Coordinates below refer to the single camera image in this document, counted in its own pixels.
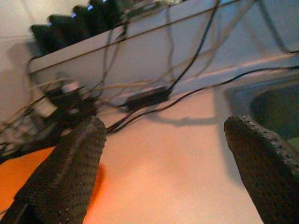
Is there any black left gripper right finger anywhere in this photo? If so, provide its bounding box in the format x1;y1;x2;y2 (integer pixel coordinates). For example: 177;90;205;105
224;114;299;224

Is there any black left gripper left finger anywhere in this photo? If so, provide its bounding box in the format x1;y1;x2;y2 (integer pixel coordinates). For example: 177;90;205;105
0;116;107;224

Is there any orange plastic plate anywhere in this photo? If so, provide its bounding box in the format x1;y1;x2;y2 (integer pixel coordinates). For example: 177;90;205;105
0;146;57;215

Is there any stainless steel kitchen sink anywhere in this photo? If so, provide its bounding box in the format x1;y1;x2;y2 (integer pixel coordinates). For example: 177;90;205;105
224;70;299;150

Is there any black charger with white label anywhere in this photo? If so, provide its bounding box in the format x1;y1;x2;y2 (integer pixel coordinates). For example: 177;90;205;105
44;80;99;124

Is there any black power adapter brick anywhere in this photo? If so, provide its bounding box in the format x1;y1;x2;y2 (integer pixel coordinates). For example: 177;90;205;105
125;85;171;112

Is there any black rectangular block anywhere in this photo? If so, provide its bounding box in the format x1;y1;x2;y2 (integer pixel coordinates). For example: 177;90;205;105
90;0;127;28
49;14;92;45
30;24;68;56
72;4;110;35

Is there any long black counter cable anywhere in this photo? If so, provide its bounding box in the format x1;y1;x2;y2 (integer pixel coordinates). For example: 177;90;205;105
106;66;299;133

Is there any black adapter hanging cable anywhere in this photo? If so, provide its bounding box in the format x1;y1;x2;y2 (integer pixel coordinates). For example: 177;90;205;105
169;0;220;91

